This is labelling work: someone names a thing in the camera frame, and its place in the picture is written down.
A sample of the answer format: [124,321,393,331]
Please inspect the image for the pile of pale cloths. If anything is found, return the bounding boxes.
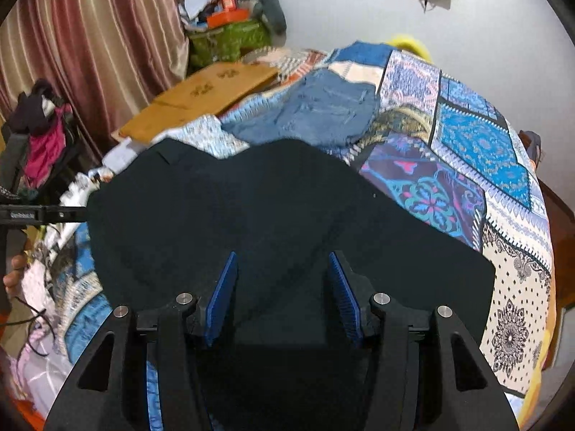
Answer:
[179,0,234,23]

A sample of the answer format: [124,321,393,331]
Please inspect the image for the orange box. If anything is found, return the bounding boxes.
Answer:
[206,7,251,28]

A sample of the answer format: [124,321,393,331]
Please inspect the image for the person's left hand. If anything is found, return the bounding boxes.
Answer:
[3,254,28,297]

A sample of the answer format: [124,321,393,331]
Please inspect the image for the wooden lap desk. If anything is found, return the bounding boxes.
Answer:
[118,61,280,143]

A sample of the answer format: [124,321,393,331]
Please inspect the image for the blue denim jeans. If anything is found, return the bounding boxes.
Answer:
[234,68,382,147]

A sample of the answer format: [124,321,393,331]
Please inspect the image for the patchwork printed blanket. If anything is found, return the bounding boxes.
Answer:
[54,40,560,431]

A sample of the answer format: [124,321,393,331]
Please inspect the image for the grey plush pillow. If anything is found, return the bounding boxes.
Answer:
[228,0,288,36]

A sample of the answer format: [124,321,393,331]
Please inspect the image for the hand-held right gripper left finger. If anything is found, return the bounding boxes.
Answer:
[44,251,239,431]

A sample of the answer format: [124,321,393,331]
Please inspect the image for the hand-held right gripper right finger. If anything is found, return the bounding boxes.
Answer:
[328,251,523,431]

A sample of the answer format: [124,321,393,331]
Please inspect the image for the white floral sheet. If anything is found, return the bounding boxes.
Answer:
[9,173,115,416]

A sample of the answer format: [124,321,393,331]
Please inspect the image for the black pants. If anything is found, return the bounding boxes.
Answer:
[87,138,497,431]

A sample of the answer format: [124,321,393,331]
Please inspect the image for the striped pink curtain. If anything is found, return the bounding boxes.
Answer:
[0,0,192,156]

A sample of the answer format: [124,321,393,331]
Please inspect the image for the green storage box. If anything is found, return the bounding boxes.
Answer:
[187,19,271,71]

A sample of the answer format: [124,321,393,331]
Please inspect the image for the yellow foam tube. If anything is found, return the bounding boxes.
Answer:
[387,33,434,62]

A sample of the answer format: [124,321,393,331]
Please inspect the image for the pile of dark clothes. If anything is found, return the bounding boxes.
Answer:
[8,78,79,191]

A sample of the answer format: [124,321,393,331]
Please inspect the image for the purple grey bag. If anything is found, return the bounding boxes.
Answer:
[520,130,543,163]

